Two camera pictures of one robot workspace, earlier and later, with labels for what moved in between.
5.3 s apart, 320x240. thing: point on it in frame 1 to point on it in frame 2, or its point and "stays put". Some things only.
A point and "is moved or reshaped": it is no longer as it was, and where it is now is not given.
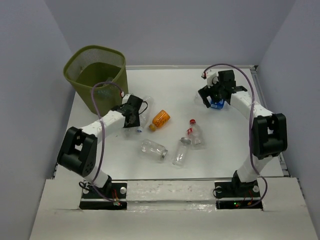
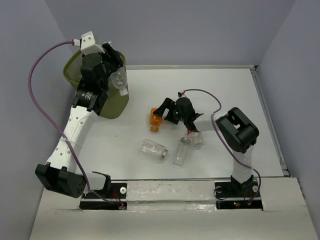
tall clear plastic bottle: x=145 y=116 to x=119 y=80
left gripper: x=135 y=123 to x=115 y=61
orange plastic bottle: x=160 y=120 is moved or reshaped
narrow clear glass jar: x=181 y=152 stays put
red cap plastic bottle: x=194 y=133 stays put
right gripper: x=205 y=91 to x=169 y=104
